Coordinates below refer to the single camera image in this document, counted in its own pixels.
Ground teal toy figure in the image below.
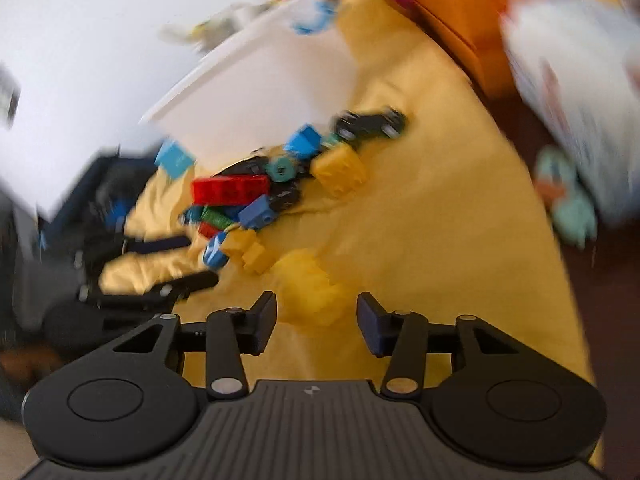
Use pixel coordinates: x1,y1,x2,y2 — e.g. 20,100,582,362
531,146,599,249

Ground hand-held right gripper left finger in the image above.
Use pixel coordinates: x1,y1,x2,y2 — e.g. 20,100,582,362
112,291,278,402

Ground blue bag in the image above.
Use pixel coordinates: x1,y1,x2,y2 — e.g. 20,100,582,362
39,154,162,243

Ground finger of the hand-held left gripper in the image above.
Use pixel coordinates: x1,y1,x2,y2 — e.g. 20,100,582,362
123,233,194,257
96,270,221,311

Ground orange box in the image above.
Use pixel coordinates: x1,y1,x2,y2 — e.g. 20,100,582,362
405,0,623,97

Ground white plastic storage bin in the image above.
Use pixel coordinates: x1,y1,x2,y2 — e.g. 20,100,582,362
140,0,359,162

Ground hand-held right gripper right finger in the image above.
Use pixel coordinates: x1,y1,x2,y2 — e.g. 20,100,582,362
356,292,523,402

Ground yellow blanket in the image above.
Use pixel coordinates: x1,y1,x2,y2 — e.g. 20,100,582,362
97,0,603,467

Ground white plastic bag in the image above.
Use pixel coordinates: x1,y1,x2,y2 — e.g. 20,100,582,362
159,3,275,54

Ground light blue small box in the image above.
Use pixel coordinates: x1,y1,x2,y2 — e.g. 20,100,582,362
154,139,196,179

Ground white printed carton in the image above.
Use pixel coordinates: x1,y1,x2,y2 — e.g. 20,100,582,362
500,0,640,227

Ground pile of colourful toy blocks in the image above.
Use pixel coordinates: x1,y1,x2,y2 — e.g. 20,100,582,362
180,107,408,326

